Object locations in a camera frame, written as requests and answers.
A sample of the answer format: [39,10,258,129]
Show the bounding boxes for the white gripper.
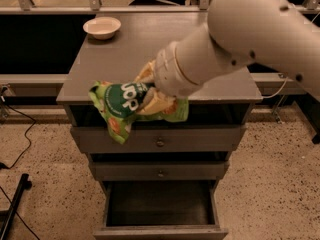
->
[134,42,194,115]

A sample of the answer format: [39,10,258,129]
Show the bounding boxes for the green rice chip bag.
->
[89,81,189,144]

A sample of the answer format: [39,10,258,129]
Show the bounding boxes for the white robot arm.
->
[137,0,320,115]

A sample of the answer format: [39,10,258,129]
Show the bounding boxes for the top grey drawer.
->
[71,125,246,153]

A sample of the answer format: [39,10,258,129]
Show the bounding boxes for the grey drawer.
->
[89,161,229,181]
[93,181,228,240]
[71,125,246,153]

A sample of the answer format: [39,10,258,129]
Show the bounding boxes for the middle grey drawer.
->
[89,161,229,181]

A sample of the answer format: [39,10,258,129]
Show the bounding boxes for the grey drawer cabinet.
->
[56,11,264,240]

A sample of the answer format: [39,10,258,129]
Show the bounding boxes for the bottom grey drawer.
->
[93,181,228,240]

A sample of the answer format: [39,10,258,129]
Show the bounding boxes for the white paper bowl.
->
[83,17,121,40]

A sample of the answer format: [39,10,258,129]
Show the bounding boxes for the black stand leg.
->
[0,173,32,240]

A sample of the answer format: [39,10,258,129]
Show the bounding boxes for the metal window railing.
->
[0,0,320,16]

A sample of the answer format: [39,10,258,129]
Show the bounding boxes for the black floor cable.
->
[0,93,37,170]

